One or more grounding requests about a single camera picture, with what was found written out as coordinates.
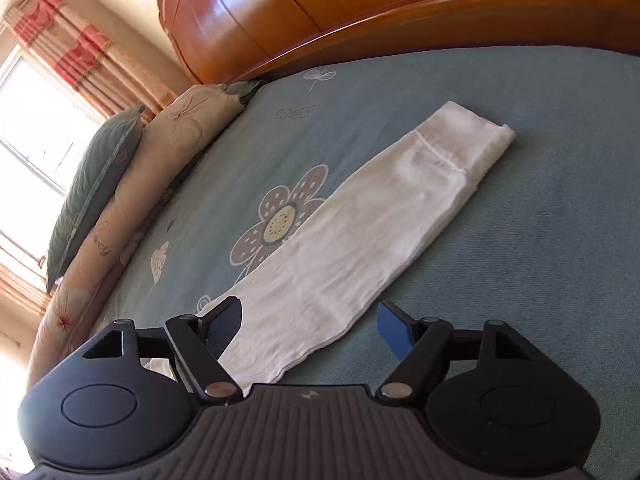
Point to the teal pillow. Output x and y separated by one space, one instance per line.
90 195

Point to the bright window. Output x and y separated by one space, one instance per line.
35 150

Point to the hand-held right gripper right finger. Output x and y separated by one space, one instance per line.
392 330

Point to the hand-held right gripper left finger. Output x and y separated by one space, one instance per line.
225 327

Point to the wooden headboard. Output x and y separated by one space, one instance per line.
350 5

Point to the pink floral quilt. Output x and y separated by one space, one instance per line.
150 185

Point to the striped pink curtain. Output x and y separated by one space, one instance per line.
85 45
20 285

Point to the blue floral bed sheet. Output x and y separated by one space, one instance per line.
525 235

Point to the white printed t-shirt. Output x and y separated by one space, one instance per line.
360 220

